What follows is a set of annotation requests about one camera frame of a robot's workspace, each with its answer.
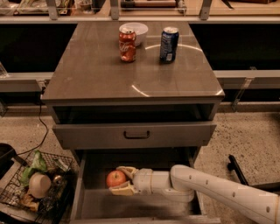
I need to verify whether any grey top drawer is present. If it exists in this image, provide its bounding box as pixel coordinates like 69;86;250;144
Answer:
53;122;216;150

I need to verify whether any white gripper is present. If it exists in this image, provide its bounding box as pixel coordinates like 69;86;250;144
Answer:
109;166;153;196

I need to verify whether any black wire basket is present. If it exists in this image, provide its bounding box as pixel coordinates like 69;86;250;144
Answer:
0;150;74;224

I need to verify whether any grey drawer cabinet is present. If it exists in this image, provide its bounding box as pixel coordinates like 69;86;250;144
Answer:
40;20;226;224

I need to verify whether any white bowl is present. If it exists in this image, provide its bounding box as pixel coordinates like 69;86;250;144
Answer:
119;22;149;46

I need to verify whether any red cola can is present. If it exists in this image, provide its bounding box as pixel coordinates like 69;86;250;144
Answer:
119;27;137;62

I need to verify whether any black drawer handle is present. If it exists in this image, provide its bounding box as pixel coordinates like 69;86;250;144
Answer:
123;130;150;140

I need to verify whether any black object at left edge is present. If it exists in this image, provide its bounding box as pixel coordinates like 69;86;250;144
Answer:
0;143;16;179

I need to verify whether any black metal stand leg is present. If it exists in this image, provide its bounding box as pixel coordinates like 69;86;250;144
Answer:
227;154;280;193

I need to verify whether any green bag in basket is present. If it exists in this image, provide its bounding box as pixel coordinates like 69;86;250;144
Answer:
20;150;48;187

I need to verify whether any beige cup in basket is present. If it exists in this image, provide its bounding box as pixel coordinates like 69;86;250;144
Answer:
29;172;52;199

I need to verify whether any black power cable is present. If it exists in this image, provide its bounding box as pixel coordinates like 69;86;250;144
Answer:
16;87;50;157

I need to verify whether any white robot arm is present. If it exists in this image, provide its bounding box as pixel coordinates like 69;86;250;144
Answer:
108;164;280;224

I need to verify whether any red orange apple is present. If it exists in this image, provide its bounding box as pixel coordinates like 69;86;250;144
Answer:
106;170;126;187

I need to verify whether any blue soda can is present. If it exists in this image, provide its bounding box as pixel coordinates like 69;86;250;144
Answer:
159;26;179;63

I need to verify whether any open grey middle drawer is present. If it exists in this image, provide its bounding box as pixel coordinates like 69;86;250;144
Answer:
71;148;221;224

